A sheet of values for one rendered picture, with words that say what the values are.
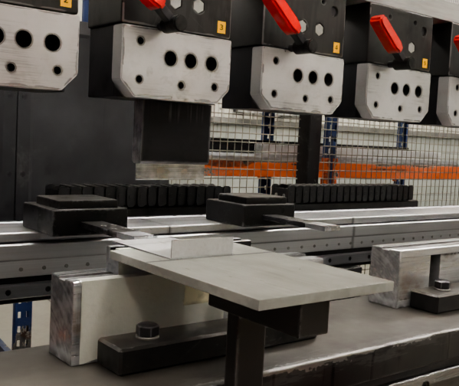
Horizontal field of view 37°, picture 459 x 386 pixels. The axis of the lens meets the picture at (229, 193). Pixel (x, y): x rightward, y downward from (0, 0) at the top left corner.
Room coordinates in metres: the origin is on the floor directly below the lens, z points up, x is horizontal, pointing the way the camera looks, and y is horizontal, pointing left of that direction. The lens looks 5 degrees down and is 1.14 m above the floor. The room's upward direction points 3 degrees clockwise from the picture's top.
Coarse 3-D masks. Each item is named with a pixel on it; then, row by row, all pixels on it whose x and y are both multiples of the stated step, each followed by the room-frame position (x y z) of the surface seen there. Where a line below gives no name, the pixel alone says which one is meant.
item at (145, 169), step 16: (144, 112) 0.81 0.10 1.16; (160, 112) 0.83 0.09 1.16; (176, 112) 0.84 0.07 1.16; (192, 112) 0.85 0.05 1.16; (208, 112) 0.87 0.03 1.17; (144, 128) 0.81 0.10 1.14; (160, 128) 0.83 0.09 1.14; (176, 128) 0.84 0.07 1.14; (192, 128) 0.86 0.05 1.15; (208, 128) 0.87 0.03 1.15; (144, 144) 0.81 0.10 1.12; (160, 144) 0.83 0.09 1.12; (176, 144) 0.84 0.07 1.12; (192, 144) 0.86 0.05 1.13; (208, 144) 0.87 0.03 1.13; (144, 160) 0.81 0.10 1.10; (160, 160) 0.83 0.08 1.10; (176, 160) 0.84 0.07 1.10; (192, 160) 0.86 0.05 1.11; (208, 160) 0.87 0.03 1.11; (144, 176) 0.82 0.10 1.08; (160, 176) 0.84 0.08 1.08; (176, 176) 0.85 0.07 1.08; (192, 176) 0.87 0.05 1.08
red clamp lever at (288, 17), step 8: (264, 0) 0.85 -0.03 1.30; (272, 0) 0.84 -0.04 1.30; (280, 0) 0.84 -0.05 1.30; (272, 8) 0.85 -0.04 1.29; (280, 8) 0.84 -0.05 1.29; (288, 8) 0.85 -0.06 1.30; (272, 16) 0.86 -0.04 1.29; (280, 16) 0.85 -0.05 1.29; (288, 16) 0.85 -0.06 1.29; (280, 24) 0.86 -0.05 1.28; (288, 24) 0.86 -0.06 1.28; (296, 24) 0.86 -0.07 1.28; (288, 32) 0.87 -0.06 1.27; (296, 32) 0.87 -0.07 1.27; (296, 40) 0.88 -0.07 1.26; (304, 40) 0.88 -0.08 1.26; (312, 40) 0.87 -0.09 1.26; (288, 48) 0.90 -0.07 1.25; (296, 48) 0.89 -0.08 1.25; (304, 48) 0.88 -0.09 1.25; (312, 48) 0.87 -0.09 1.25
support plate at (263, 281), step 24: (144, 264) 0.72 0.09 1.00; (168, 264) 0.71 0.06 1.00; (192, 264) 0.72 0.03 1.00; (216, 264) 0.73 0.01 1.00; (240, 264) 0.73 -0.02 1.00; (264, 264) 0.74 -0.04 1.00; (288, 264) 0.75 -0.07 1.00; (312, 264) 0.76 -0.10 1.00; (216, 288) 0.62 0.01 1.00; (240, 288) 0.62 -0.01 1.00; (264, 288) 0.62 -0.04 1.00; (288, 288) 0.63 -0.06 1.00; (312, 288) 0.63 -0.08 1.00; (336, 288) 0.64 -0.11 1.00; (360, 288) 0.65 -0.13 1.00; (384, 288) 0.68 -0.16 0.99
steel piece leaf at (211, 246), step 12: (180, 240) 0.74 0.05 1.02; (192, 240) 0.75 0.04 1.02; (204, 240) 0.76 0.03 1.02; (216, 240) 0.77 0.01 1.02; (228, 240) 0.79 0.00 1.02; (156, 252) 0.77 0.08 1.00; (168, 252) 0.77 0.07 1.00; (180, 252) 0.74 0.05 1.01; (192, 252) 0.75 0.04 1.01; (204, 252) 0.76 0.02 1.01; (216, 252) 0.77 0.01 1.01; (228, 252) 0.79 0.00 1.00
